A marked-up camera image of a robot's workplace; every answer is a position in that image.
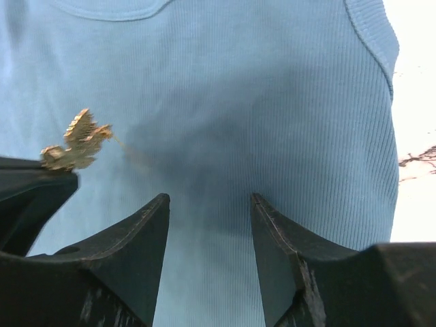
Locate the blue tank top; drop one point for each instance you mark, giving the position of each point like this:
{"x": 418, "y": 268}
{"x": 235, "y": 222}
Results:
{"x": 210, "y": 102}

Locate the gold red brooch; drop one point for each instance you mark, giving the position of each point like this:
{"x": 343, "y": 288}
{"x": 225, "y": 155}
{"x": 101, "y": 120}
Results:
{"x": 83, "y": 140}

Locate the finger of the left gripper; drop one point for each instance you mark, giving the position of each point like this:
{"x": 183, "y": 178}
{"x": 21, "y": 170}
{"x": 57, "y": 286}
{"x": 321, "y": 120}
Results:
{"x": 30, "y": 196}

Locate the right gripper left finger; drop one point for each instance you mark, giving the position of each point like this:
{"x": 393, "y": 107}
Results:
{"x": 109, "y": 279}

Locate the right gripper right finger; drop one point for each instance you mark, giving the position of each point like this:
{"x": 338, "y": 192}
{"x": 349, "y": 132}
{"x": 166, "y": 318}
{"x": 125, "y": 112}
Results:
{"x": 306, "y": 280}

